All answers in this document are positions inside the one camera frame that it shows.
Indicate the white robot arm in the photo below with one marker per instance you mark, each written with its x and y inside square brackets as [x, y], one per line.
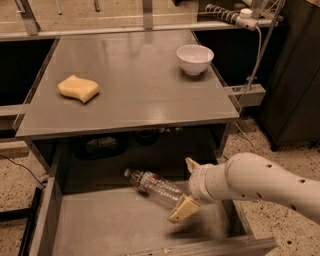
[247, 176]

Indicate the white ceramic bowl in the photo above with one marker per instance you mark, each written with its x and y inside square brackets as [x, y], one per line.
[194, 59]

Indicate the grey cabinet counter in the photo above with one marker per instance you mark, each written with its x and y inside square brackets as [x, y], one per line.
[141, 86]

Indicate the open grey top drawer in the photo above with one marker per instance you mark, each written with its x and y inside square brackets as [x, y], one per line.
[90, 209]

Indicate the white power strip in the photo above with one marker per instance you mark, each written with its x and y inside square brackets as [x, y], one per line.
[242, 19]

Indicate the yellow sponge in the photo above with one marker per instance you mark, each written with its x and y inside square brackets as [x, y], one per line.
[78, 88]

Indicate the dark cabinet at right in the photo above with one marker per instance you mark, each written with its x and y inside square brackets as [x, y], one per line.
[290, 112]

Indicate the clear plastic water bottle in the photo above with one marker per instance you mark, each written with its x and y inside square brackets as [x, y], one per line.
[154, 187]

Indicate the metal rail frame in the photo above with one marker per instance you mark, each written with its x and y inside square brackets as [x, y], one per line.
[35, 19]

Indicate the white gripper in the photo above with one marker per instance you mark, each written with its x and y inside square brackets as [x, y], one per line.
[197, 183]

